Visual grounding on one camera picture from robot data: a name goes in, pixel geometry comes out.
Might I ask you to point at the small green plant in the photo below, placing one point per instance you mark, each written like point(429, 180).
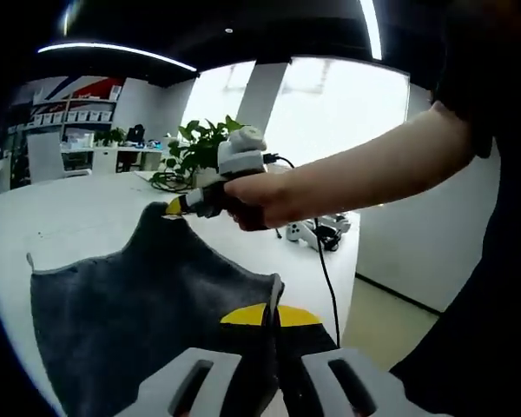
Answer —
point(110, 137)

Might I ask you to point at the person's right hand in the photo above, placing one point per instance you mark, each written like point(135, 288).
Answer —
point(260, 200)

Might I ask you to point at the white device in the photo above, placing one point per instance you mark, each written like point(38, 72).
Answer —
point(336, 230)
point(299, 234)

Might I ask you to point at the grey towel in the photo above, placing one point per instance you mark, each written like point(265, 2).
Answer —
point(134, 304)

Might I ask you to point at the person's black shirt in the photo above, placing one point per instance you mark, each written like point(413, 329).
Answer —
point(503, 260)

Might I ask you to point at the white low cabinet counter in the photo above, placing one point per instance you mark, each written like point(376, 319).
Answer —
point(104, 158)

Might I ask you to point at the white high-back office chair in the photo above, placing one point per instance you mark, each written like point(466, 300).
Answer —
point(45, 156)

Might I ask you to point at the red blue wall graphic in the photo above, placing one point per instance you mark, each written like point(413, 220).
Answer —
point(82, 87)

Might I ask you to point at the green potted plant white pot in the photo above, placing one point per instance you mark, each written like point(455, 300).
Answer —
point(199, 147)

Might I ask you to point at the long ceiling light strip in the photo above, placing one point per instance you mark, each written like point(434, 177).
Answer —
point(121, 51)
point(373, 26)

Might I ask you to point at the storage shelf with white bins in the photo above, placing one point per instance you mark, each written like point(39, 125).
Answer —
point(78, 115)

